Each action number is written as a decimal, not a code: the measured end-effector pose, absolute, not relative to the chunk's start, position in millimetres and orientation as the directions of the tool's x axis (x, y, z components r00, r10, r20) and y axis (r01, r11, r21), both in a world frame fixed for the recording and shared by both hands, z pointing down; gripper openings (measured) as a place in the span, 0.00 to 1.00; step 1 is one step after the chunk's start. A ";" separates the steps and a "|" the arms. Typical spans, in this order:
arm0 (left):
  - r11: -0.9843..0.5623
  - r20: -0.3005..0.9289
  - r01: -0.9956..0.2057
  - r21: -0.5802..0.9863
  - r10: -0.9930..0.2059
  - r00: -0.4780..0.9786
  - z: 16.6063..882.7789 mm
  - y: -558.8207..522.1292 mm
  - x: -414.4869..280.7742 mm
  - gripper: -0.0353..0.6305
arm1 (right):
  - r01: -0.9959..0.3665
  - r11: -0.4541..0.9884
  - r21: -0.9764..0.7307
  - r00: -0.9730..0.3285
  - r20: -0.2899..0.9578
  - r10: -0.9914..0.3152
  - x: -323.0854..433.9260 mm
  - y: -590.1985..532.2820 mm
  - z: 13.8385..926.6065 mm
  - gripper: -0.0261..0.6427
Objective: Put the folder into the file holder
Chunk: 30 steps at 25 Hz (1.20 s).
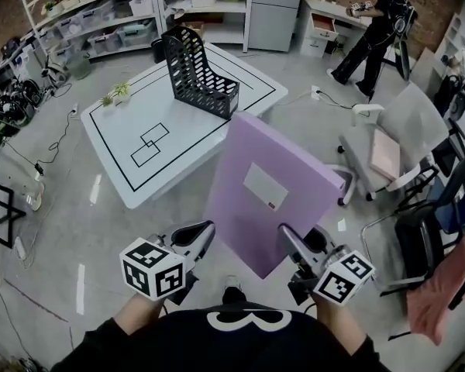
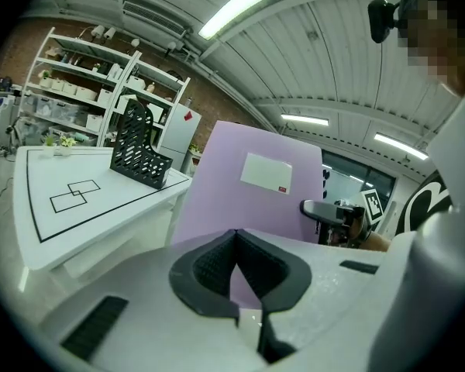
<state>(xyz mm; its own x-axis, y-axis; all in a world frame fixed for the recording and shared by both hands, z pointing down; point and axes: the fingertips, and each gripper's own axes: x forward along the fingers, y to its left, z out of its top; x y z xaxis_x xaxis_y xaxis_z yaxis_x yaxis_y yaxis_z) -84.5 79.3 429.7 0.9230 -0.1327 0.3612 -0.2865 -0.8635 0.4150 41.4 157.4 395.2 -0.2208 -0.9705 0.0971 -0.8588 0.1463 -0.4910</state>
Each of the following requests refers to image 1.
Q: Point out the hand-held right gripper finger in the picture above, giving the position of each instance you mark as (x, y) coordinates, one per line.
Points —
(318, 242)
(296, 248)

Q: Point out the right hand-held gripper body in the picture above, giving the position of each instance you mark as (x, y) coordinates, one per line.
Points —
(343, 277)

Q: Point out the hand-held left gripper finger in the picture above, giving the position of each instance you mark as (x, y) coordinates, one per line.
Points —
(190, 235)
(203, 246)

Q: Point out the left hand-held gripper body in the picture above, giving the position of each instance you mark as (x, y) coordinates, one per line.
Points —
(151, 269)

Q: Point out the purple file box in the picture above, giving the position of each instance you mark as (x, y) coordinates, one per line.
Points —
(255, 149)

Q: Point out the black mesh file holder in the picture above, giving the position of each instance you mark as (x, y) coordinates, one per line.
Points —
(201, 103)

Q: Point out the person's left forearm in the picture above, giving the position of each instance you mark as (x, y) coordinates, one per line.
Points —
(139, 314)

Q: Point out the person's right forearm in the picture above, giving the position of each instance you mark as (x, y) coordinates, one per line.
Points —
(339, 324)

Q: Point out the pink flat box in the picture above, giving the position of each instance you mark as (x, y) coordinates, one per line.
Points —
(385, 153)

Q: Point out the person's white shoe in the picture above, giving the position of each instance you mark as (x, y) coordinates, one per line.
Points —
(232, 281)

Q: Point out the black and blue chair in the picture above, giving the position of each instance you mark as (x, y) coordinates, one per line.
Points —
(418, 235)

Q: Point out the person's black printed shirt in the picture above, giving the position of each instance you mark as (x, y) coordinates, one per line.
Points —
(217, 347)

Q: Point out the white power strip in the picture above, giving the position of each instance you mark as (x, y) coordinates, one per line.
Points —
(74, 111)
(314, 92)

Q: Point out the small spiky green potted plant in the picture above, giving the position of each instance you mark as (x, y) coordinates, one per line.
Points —
(107, 101)

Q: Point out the small variegated potted plant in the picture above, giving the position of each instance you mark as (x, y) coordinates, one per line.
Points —
(122, 91)

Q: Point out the black waste bin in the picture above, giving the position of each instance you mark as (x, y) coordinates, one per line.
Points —
(159, 50)

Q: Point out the grey-green bucket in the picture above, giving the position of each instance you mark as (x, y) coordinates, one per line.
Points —
(79, 68)

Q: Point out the teal lid storage bin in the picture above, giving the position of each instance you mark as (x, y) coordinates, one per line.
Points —
(137, 33)

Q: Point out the clear storage bin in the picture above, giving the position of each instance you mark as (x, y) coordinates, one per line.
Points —
(104, 41)

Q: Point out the pile of black equipment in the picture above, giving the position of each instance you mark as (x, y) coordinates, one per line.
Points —
(11, 107)

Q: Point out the white drawer desk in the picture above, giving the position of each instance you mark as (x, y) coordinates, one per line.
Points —
(314, 14)

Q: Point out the grey two-door cabinet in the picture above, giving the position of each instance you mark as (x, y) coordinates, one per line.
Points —
(275, 14)

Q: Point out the white shelf with baskets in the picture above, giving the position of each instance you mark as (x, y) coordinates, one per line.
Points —
(248, 10)

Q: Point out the black frame side table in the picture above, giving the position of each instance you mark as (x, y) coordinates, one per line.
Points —
(11, 215)

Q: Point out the grey office chair white frame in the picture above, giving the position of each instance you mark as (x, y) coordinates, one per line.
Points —
(410, 114)

